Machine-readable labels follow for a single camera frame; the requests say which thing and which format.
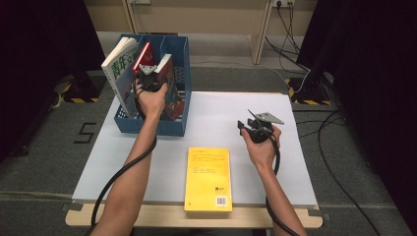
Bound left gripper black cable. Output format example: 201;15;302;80
89;87;158;230

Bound white thick magazine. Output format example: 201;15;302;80
100;36;141;118

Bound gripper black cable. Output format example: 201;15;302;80
265;132;304;236
89;87;158;230

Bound black power cable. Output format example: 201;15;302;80
278;2;303;55
265;2;311;72

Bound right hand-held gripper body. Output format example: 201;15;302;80
245;109;285;145

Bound black floor cable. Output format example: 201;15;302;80
317;109;383;236

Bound black curtain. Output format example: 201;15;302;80
296;0;417;235
0;0;110;163

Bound yellow paperback book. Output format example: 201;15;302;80
184;147;233;212

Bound black stand base striped tape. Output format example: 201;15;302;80
60;73;108;104
284;73;332;106

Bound person's left hand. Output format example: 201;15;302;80
132;82;169;121

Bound beige wooden desk leg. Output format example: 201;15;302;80
248;0;274;66
121;0;143;34

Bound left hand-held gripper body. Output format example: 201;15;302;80
134;63;164;92

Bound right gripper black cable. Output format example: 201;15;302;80
265;132;304;236

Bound person's right hand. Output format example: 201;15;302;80
240;126;282;171

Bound blue plastic file rack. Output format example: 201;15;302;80
113;33;193;137

